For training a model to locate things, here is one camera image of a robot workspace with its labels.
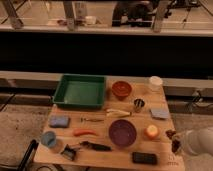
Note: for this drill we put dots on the blue-grey sponge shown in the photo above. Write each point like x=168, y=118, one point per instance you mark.
x=159, y=113

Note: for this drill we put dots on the orange bowl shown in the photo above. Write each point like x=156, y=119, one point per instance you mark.
x=121, y=89

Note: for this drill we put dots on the dark red grape bunch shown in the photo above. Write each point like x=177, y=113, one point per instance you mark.
x=175, y=141

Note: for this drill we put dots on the small metal cup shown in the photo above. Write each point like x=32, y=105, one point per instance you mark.
x=138, y=104

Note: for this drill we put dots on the green plastic tray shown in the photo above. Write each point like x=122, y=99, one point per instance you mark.
x=80, y=91

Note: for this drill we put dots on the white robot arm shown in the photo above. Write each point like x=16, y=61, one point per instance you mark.
x=193, y=142

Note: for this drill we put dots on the small metal spoon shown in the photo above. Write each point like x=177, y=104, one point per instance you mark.
x=91, y=120

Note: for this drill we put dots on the black rectangular remote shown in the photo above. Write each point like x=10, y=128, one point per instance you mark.
x=144, y=158

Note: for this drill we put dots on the black handled tool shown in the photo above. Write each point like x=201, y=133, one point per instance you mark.
x=95, y=146

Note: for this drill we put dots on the wooden board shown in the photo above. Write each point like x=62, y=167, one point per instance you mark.
x=117, y=158

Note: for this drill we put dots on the blue cloth sponge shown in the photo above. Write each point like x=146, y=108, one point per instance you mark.
x=59, y=121

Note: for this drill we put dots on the purple bowl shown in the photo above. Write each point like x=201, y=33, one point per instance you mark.
x=122, y=133

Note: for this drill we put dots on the orange round fruit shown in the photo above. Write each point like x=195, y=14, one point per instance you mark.
x=152, y=131

